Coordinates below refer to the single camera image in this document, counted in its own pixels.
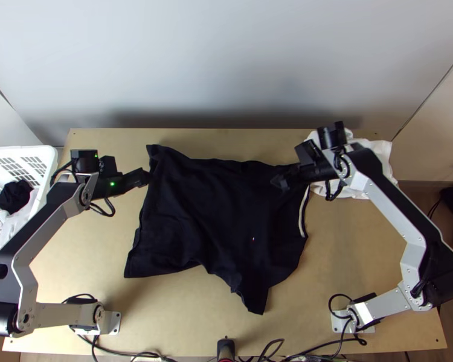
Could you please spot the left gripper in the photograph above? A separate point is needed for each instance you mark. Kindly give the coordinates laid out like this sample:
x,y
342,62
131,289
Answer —
x,y
129,181

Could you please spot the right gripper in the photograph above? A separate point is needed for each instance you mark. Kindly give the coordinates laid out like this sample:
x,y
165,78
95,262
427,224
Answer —
x,y
311,172

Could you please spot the dark t-shirt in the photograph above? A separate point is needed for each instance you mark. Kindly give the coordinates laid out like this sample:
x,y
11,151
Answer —
x,y
211,218

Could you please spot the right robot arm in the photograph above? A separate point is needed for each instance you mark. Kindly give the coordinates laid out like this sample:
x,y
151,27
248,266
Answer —
x,y
385,196

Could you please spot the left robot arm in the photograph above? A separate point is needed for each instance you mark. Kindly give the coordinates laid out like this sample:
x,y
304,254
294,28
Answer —
x,y
41,222

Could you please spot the heap of white clothes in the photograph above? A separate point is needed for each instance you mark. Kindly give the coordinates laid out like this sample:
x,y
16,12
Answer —
x,y
377,154
0,230

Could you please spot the white laundry basket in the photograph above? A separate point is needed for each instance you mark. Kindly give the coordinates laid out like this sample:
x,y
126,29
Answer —
x,y
41,151

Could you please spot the black garment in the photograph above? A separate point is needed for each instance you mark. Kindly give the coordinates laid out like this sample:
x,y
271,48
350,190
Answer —
x,y
14,196

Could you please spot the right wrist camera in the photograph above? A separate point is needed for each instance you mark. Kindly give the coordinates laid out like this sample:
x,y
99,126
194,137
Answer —
x,y
306,152

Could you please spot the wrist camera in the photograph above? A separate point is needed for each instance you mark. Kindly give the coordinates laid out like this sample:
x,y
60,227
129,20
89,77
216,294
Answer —
x,y
306,152
108,166

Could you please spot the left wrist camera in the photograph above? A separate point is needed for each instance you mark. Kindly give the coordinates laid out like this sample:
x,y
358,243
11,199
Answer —
x,y
108,166

